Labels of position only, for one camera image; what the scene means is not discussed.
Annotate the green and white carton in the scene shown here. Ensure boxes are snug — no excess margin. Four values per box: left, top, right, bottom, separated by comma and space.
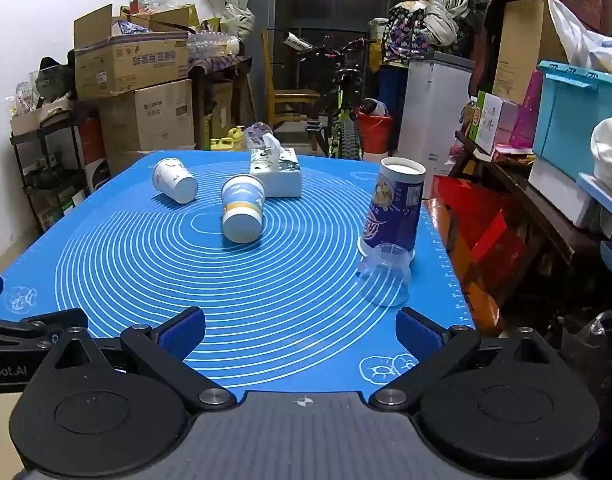
468, 90, 520, 156

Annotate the clear plastic cup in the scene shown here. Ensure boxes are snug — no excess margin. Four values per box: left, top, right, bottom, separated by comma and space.
356, 243, 413, 308

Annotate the white chest freezer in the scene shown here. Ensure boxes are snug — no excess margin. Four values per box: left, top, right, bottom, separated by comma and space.
398, 52, 477, 177

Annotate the blue white yellow cup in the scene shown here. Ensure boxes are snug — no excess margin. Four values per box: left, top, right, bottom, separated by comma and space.
221, 174, 267, 244

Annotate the yellow plastic jug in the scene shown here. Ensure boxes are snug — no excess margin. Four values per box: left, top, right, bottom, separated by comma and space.
209, 126, 247, 152

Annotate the white cloth bundle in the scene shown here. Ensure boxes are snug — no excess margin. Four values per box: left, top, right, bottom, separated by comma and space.
590, 112, 612, 182

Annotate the red plastic bucket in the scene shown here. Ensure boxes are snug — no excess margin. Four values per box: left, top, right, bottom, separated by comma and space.
355, 111, 393, 155

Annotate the yellow wooden chair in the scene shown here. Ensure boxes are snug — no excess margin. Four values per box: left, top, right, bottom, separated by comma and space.
260, 29, 321, 127

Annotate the black mountain bicycle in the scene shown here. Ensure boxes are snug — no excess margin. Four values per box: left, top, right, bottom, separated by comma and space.
267, 28, 387, 162

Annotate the dark wooden side shelf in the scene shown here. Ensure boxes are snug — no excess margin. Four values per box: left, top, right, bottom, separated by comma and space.
448, 130, 612, 273

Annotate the blue silicone baking mat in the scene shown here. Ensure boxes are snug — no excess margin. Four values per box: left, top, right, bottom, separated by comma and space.
0, 150, 474, 403

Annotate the dark green bag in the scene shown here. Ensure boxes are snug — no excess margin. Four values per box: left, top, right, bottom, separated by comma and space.
37, 56, 77, 102

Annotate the dark wooden table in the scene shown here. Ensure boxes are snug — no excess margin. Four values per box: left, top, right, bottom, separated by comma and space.
188, 55, 255, 150

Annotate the pack of plastic bottles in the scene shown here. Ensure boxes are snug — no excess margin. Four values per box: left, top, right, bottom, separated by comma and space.
188, 30, 241, 59

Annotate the white paper cup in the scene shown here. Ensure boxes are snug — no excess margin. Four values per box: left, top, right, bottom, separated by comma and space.
152, 157, 199, 205

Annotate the small open cardboard box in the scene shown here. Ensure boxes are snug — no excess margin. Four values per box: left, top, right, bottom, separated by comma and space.
10, 96, 72, 137

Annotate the tall blue printed cup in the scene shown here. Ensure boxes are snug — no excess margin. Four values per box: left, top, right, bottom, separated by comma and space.
358, 156, 427, 264

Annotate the white plastic bag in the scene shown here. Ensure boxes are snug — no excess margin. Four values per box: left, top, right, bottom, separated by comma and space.
548, 0, 612, 72

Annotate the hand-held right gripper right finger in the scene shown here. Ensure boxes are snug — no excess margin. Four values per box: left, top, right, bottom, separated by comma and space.
368, 308, 562, 413

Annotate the floral fabric bag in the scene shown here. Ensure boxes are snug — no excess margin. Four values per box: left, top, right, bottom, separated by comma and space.
382, 2, 427, 64

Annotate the crumpled clear plastic bag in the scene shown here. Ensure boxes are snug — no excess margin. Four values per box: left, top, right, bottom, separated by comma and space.
243, 120, 275, 152

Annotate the flat white box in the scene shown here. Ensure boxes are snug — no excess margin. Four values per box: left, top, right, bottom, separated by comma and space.
528, 157, 603, 229

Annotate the tall brown cardboard box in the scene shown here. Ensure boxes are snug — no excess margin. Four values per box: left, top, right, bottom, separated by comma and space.
492, 0, 570, 107

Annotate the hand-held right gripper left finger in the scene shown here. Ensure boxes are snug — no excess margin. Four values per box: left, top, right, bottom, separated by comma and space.
40, 306, 237, 413

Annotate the white tissue box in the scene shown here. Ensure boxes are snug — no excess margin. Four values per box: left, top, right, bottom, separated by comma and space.
249, 133, 303, 198

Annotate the black metal shelf rack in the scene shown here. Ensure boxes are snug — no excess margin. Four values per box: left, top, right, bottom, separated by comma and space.
10, 105, 95, 234

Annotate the large plain cardboard box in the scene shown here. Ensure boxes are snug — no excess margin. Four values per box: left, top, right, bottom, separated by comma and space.
99, 79, 195, 155

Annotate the black plastic bag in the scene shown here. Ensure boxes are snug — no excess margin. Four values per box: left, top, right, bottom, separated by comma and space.
545, 304, 612, 413

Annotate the teal plastic storage bin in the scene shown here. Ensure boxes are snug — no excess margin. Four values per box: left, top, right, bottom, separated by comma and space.
532, 60, 612, 182

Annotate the pink carton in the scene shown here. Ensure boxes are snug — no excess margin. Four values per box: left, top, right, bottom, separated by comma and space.
508, 69, 545, 149

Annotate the red paper bag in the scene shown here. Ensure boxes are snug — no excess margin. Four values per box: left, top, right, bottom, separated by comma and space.
430, 174, 530, 333

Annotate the open printed cardboard box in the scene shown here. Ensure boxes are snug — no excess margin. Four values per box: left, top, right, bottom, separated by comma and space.
74, 4, 189, 100

